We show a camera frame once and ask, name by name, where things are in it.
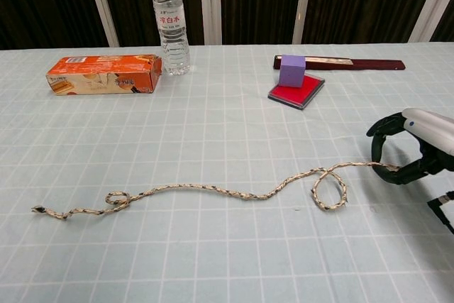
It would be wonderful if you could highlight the orange cardboard snack box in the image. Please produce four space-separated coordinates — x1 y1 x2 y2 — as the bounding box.
45 53 164 95

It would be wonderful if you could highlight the beige speckled braided rope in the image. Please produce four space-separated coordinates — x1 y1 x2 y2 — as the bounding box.
31 161 400 219

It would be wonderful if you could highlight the clear plastic water bottle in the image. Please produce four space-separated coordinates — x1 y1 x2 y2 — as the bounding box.
152 0 192 76

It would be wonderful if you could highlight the red ink pad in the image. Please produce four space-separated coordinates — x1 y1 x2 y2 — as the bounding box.
267 72 326 111

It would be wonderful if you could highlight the light blue checked tablecloth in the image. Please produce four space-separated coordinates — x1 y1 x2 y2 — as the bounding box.
0 40 454 303

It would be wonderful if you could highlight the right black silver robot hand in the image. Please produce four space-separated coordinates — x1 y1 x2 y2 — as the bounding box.
366 106 454 186

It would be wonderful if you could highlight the white metal frame post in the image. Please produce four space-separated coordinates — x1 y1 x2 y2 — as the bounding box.
292 0 316 45
83 0 121 48
198 0 223 45
410 0 454 43

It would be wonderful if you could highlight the dark red folded fan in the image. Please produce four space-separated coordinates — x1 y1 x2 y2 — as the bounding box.
272 54 406 72

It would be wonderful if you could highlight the purple foam cube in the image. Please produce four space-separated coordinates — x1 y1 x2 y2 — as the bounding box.
277 54 306 88

